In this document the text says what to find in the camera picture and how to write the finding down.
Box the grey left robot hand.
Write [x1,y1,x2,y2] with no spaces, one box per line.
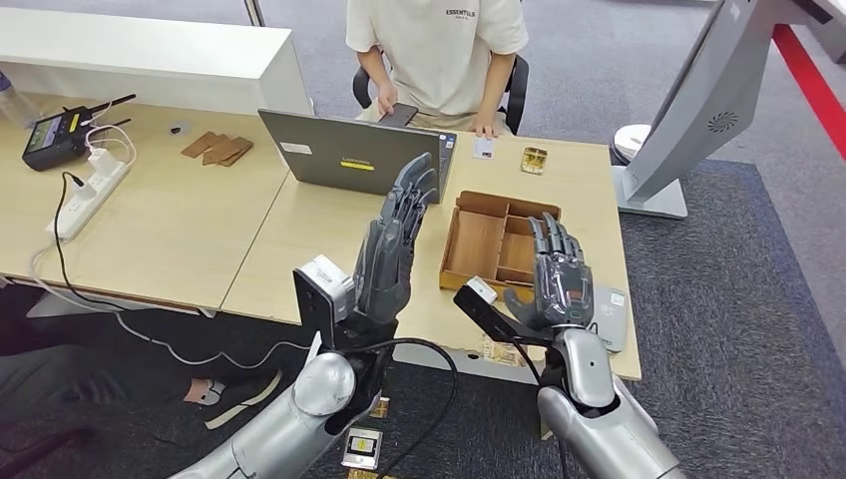
[351,152,440,326]

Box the person's right hand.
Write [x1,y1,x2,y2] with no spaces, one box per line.
[376,80,400,117]

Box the person's left hand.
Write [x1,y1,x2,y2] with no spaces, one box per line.
[470,112,502,140]

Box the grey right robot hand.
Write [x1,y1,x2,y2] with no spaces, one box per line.
[503,211,597,332]

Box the black phone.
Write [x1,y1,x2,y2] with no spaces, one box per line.
[377,102,420,128]

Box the grey card reader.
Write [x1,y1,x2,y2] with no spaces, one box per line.
[587,283,630,355]

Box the gold patterned card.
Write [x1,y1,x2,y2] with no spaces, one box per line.
[519,146,549,177]

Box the person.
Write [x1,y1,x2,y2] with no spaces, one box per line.
[344,0,530,139]

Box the gold card marker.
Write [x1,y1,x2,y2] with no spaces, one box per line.
[481,333,530,368]

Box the white and black card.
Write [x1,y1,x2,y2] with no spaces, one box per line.
[340,426,385,472]

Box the person's leg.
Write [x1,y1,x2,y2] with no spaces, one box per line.
[0,343,200,431]

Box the black office chair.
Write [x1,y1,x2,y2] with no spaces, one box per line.
[351,54,530,137]

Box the grey laptop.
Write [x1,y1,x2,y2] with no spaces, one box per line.
[257,109,459,205]

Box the wooden organizer box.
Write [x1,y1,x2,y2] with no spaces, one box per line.
[439,191,562,305]

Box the white round device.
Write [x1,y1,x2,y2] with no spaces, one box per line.
[611,124,652,167]

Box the brown wooden piece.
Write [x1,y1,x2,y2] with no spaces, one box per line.
[181,131,221,160]
[201,135,245,167]
[218,137,254,169]

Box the black shoe white sole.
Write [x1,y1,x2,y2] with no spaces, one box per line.
[184,369,284,431]

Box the grey kiosk screen stand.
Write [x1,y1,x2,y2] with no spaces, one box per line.
[611,0,834,222]

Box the white counter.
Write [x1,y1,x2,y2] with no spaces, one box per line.
[0,7,315,119]

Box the white charger plug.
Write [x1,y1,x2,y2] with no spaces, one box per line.
[89,148,118,179]

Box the white power strip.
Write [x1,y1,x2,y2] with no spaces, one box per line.
[46,157,131,242]

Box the black handheld device with antennas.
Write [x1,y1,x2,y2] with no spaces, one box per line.
[21,93,138,174]

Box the clear plastic bottle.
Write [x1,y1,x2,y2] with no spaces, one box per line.
[0,69,41,130]

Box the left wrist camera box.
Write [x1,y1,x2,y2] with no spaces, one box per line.
[292,254,356,348]

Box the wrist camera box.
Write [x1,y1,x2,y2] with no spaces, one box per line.
[292,254,356,348]
[453,275,530,345]

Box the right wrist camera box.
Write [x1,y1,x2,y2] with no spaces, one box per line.
[453,275,530,345]

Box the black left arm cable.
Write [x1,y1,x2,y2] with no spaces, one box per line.
[350,338,459,479]

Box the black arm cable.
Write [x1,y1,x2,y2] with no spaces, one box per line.
[512,340,571,479]
[350,338,459,479]

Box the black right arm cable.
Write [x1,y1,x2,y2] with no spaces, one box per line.
[512,340,571,479]

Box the white charging cable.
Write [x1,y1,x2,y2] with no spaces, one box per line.
[83,124,139,167]

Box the black power cable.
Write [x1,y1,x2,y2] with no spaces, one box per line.
[52,172,127,312]

